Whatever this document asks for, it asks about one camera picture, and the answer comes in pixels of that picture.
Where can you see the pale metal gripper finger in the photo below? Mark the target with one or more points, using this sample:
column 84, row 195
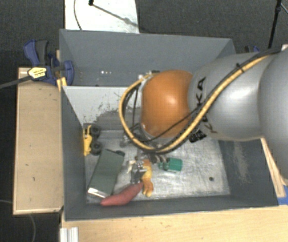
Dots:
column 138, row 171
column 131, row 166

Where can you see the orange toy animal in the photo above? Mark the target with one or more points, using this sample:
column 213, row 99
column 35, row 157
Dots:
column 148, row 179

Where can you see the dark green flat block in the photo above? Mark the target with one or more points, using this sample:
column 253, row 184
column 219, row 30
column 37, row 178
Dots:
column 106, row 173

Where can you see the red-brown sweet potato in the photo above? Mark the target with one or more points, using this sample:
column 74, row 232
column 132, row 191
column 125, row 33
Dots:
column 119, row 198

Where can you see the yellow toy truck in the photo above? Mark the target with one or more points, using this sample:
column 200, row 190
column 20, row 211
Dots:
column 87, row 141

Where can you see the grey metal bin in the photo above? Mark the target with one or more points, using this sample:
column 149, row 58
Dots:
column 199, row 183

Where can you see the pale wood flat board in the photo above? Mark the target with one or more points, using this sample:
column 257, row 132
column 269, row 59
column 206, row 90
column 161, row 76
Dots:
column 39, row 145

